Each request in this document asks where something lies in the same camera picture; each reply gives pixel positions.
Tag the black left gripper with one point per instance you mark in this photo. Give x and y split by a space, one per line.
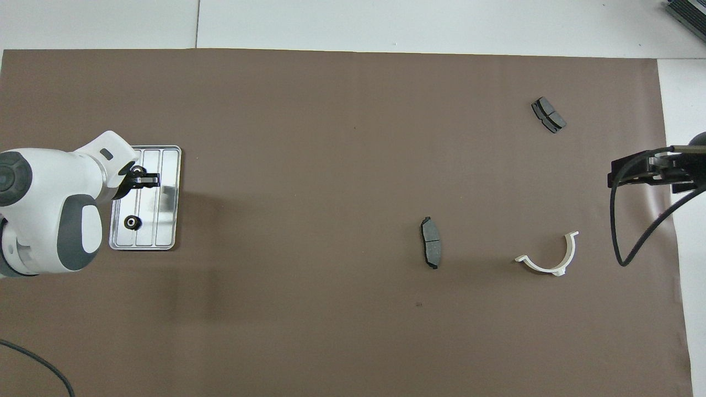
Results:
127 184

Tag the large black bearing gear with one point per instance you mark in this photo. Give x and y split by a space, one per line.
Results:
132 222
137 169

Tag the silver ribbed metal tray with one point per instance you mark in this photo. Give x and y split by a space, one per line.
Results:
168 220

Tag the brown paper table mat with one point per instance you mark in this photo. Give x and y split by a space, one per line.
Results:
287 121

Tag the long grey brake pad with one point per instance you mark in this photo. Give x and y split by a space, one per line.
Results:
432 245

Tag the black ribbed device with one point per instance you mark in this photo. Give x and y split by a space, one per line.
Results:
689 11

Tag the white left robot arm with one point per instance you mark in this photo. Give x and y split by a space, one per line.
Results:
44 193

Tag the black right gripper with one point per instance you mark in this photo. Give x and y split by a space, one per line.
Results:
686 173

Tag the short grey brake pad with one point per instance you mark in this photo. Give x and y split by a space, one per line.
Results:
549 114

